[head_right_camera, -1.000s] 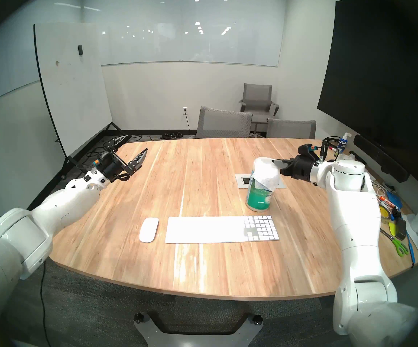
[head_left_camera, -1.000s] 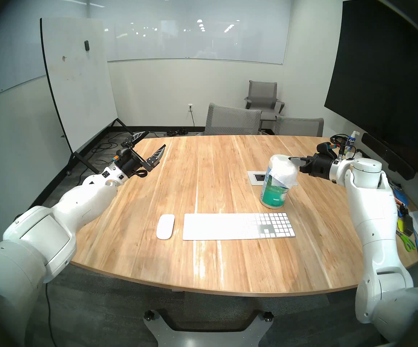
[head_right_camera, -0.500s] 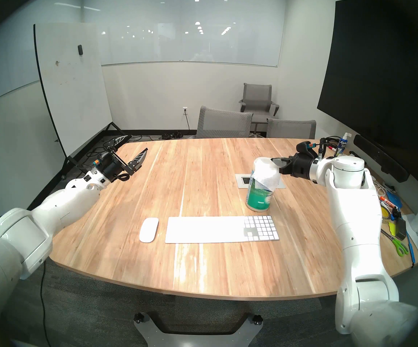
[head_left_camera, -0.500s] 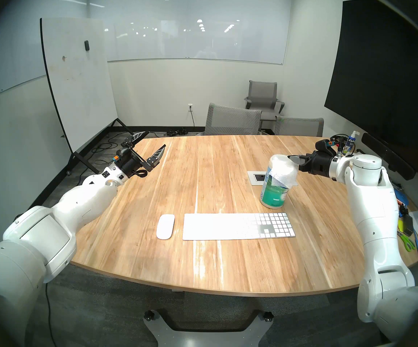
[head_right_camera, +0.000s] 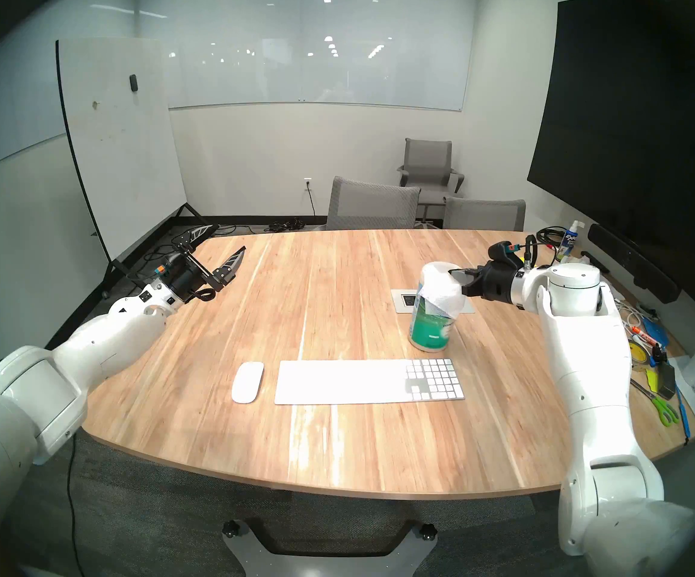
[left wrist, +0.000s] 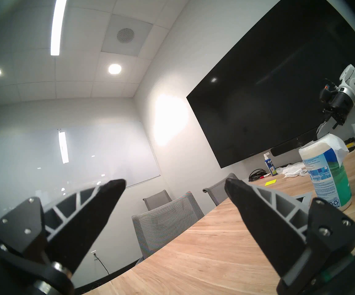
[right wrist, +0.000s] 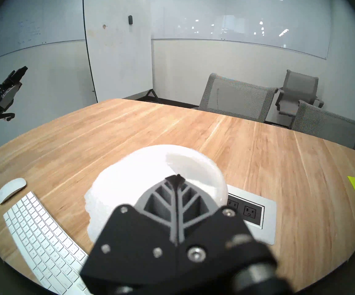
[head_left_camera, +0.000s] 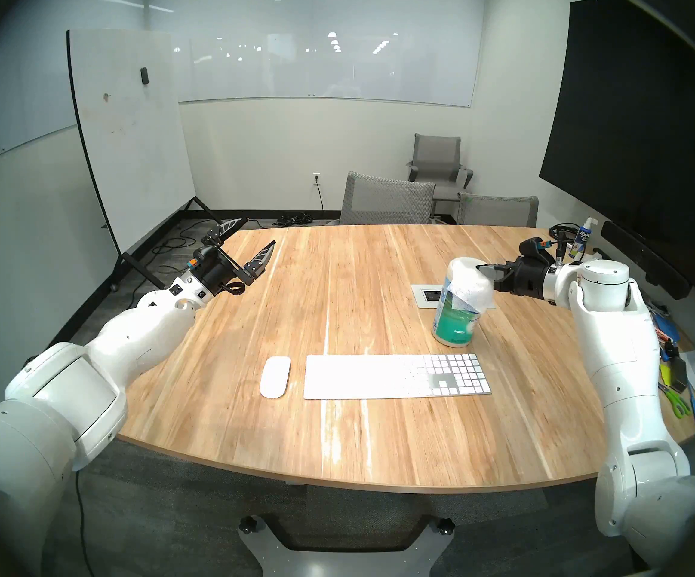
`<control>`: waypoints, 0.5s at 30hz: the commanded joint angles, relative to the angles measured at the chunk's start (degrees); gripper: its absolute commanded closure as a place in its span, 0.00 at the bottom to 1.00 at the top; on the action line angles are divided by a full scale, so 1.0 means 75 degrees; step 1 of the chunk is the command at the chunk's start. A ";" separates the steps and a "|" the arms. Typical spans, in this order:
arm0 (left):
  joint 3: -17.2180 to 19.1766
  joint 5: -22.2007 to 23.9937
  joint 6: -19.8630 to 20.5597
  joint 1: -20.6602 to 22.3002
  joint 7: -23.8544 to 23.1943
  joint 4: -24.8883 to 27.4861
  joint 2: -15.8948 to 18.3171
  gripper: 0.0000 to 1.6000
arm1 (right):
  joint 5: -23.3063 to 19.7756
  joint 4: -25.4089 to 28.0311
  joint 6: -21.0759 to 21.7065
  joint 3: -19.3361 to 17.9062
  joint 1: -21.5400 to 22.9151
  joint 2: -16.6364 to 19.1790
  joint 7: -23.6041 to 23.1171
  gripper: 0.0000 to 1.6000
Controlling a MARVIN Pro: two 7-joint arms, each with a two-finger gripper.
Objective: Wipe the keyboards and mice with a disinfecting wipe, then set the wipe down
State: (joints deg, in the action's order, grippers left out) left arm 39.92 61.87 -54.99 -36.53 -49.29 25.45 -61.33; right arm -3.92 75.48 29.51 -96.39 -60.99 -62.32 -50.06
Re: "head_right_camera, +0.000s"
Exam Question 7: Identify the table power outlet panel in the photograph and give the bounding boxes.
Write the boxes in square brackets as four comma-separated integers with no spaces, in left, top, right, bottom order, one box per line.
[391,288,475,314]

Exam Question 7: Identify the white computer mouse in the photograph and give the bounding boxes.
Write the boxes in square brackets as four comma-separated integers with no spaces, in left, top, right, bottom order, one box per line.
[231,361,265,404]

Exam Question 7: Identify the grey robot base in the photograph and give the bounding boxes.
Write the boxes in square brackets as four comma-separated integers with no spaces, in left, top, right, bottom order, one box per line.
[222,519,438,577]

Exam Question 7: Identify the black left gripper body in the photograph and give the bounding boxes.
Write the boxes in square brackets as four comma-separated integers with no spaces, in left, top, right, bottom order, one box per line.
[170,244,229,304]

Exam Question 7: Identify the blue pen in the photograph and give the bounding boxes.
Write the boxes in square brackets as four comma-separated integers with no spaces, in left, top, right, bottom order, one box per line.
[675,389,691,441]

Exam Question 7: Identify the glass wall whiteboard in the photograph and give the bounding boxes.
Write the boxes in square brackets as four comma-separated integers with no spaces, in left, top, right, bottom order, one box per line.
[137,0,473,112]

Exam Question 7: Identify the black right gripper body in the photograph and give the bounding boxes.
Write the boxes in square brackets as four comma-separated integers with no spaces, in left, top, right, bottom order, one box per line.
[480,258,527,304]

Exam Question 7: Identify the black video bar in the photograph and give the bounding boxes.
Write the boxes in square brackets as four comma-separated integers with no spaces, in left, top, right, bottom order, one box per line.
[588,223,682,304]

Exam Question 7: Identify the mobile whiteboard on stand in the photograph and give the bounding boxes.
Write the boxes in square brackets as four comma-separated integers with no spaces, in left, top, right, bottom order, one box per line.
[56,38,219,298]

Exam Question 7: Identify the white keyboard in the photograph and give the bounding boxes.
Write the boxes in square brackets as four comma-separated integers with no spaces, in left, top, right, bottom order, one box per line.
[274,358,465,406]

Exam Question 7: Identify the black wall screen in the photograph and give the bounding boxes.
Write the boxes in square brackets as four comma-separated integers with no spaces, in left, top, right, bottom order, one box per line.
[527,0,695,294]

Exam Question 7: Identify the white disinfecting wipe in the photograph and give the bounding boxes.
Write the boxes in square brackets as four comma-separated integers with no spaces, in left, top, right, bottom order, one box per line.
[418,261,467,318]

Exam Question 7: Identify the green scissors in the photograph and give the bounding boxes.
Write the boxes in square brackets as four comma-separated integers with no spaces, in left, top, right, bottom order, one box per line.
[651,392,682,427]

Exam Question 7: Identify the written-on wall whiteboard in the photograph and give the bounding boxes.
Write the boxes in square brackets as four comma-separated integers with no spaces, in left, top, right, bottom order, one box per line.
[0,0,140,185]

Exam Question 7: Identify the low grey mesh chair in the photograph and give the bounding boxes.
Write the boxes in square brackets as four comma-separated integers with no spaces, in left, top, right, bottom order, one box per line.
[442,197,527,232]

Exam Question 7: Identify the grey armrest chair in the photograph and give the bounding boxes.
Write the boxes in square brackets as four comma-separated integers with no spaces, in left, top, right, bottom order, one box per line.
[397,138,465,222]

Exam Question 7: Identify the black and yellow box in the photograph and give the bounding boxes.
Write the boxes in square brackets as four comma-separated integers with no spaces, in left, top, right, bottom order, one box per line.
[645,362,679,396]

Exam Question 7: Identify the wide grey mesh chair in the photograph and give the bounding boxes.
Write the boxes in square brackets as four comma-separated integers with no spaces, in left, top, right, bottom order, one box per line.
[326,176,421,231]

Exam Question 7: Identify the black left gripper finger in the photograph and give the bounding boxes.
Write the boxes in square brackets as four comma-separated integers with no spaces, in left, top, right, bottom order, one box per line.
[212,246,248,292]
[173,224,219,251]

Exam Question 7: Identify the whiteboard cleaner spray bottle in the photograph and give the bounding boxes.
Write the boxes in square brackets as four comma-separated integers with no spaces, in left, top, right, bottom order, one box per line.
[555,220,586,262]

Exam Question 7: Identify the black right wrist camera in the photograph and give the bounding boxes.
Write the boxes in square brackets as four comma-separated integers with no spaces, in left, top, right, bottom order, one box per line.
[487,240,521,264]

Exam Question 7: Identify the disinfecting wipes canister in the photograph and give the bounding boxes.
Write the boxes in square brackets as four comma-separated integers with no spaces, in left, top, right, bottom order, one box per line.
[409,287,457,354]

